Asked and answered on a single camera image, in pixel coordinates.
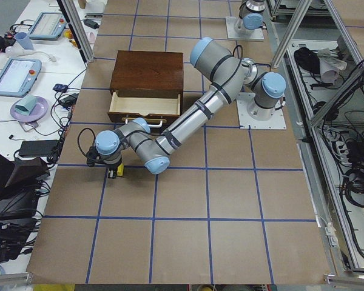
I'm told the purple plate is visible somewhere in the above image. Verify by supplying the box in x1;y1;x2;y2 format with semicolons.
10;95;49;122

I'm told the black power adapter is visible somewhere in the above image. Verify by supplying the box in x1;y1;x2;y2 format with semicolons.
83;19;99;29

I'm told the small blue black device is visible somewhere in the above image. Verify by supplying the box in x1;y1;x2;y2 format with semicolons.
53;84;69;93

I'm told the black flat tablet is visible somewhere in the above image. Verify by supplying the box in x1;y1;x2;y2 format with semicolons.
18;139;58;158

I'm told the light blue plastic cup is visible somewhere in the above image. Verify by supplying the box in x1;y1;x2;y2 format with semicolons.
15;32;34;50

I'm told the far blue teach pendant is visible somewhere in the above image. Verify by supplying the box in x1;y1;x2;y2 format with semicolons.
28;12;67;41

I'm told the dark wooden drawer box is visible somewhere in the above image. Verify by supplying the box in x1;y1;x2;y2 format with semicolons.
109;50;184;93

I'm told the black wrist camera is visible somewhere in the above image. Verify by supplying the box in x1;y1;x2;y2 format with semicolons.
86;146;98;167

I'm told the teal box on plate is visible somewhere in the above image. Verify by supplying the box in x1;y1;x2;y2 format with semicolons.
15;95;37;115

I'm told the blue teach pendant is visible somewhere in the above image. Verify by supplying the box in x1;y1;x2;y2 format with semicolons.
28;12;67;41
0;58;42;98

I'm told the pink cup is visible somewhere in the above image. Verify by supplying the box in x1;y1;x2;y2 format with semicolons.
86;32;96;44

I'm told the wooden drawer with white handle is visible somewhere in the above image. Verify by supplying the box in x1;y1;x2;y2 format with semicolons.
108;91;183;127

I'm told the yellow cube block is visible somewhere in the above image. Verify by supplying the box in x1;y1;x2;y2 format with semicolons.
116;163;124;177

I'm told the near blue teach pendant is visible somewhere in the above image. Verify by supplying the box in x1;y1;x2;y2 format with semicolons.
0;58;42;98

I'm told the aluminium frame post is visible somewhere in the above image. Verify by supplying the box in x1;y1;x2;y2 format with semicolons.
57;0;94;64

